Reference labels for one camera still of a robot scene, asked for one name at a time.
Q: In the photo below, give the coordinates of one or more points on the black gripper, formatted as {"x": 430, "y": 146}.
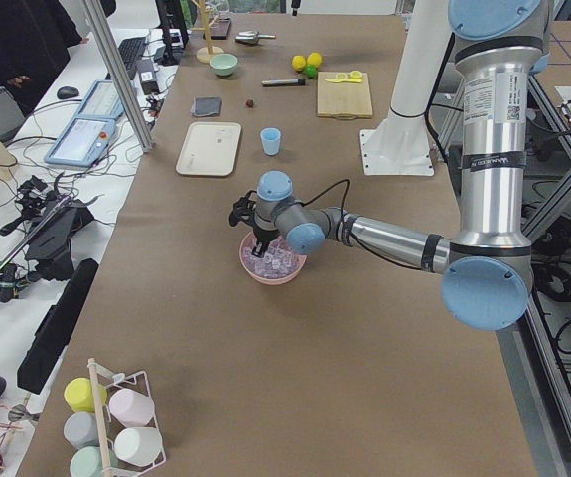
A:
{"x": 264, "y": 233}

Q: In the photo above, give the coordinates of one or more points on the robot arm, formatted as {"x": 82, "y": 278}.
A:
{"x": 485, "y": 268}

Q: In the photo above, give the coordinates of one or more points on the clear ice cubes pile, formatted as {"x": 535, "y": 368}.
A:
{"x": 275, "y": 261}

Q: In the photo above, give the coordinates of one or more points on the light blue plastic cup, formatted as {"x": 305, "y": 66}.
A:
{"x": 270, "y": 140}

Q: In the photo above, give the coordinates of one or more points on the pink cup in rack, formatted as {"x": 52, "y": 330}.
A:
{"x": 131, "y": 408}

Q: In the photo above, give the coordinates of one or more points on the steel ice scoop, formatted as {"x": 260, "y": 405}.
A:
{"x": 252, "y": 38}

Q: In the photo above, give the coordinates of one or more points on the white cup in rack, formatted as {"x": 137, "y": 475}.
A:
{"x": 138, "y": 446}

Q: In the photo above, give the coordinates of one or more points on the yellow cup in rack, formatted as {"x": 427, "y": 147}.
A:
{"x": 78, "y": 395}

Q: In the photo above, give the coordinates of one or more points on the grey cup in rack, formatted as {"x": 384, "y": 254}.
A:
{"x": 80, "y": 430}

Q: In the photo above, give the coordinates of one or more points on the mint cup in rack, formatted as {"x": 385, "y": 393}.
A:
{"x": 86, "y": 462}

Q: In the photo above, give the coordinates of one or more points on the pink bowl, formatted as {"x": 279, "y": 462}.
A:
{"x": 272, "y": 275}

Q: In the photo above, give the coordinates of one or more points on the cream rabbit tray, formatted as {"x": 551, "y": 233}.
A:
{"x": 209, "y": 149}

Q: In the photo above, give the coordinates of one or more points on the grey folded cloth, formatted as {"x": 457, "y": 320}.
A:
{"x": 206, "y": 106}

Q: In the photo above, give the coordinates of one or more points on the steel muddler black tip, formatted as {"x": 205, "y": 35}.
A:
{"x": 283, "y": 82}

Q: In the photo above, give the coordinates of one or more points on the bamboo cutting board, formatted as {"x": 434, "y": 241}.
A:
{"x": 343, "y": 100}

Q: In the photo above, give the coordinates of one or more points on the green lime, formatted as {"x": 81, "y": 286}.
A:
{"x": 310, "y": 72}

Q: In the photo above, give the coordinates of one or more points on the mint green bowl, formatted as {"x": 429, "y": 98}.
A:
{"x": 224, "y": 64}

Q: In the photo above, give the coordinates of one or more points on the lower yellow lemon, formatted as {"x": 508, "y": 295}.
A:
{"x": 298, "y": 63}

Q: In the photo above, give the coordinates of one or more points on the yellow lemon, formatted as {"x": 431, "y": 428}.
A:
{"x": 298, "y": 63}
{"x": 315, "y": 59}

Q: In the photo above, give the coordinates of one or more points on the upper yellow lemon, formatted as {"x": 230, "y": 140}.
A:
{"x": 315, "y": 59}

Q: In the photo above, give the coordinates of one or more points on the near teach pendant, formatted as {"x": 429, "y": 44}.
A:
{"x": 83, "y": 142}

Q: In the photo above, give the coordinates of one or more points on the teach pendant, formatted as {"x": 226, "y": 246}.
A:
{"x": 83, "y": 142}
{"x": 102, "y": 100}

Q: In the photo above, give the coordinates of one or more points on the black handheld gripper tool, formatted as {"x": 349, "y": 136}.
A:
{"x": 52, "y": 218}

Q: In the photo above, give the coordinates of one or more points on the far teach pendant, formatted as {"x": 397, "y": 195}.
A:
{"x": 102, "y": 100}

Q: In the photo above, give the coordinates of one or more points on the black bar speaker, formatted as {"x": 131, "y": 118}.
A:
{"x": 54, "y": 332}

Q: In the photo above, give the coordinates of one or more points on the dark tray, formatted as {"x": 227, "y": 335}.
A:
{"x": 220, "y": 29}

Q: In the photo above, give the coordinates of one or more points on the black keyboard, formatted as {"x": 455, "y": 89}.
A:
{"x": 131, "y": 50}

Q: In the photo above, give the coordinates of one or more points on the black computer mouse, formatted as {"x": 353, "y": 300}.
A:
{"x": 67, "y": 92}

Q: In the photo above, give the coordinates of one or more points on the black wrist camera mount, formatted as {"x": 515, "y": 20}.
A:
{"x": 243, "y": 211}

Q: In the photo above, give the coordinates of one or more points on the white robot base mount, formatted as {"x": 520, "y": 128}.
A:
{"x": 399, "y": 145}

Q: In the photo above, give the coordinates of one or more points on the white wire cup rack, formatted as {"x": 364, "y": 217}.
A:
{"x": 104, "y": 384}

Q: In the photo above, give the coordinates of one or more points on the aluminium frame post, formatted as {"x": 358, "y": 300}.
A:
{"x": 99, "y": 26}

